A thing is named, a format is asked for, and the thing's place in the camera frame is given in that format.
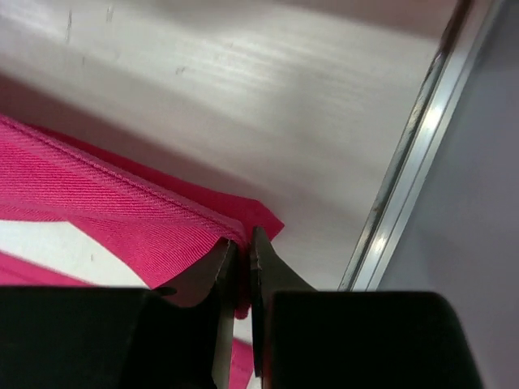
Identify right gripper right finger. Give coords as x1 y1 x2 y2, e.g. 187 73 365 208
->
250 227 483 389

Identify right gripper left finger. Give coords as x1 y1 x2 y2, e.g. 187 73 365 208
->
1 239 238 388

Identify pink trousers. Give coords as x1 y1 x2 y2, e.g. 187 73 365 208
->
0 115 285 389

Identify aluminium rail frame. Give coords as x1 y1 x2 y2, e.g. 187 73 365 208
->
338 1 503 292

